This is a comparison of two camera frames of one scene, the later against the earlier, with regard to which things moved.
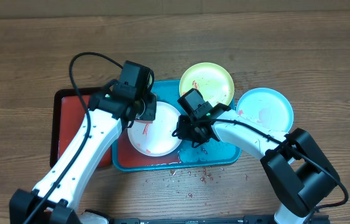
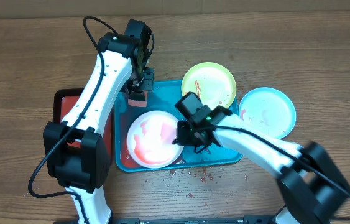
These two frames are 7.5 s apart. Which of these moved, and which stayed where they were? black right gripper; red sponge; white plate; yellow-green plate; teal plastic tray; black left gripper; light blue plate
Moved: white plate; teal plastic tray; red sponge; black left gripper
Stayed: light blue plate; black right gripper; yellow-green plate
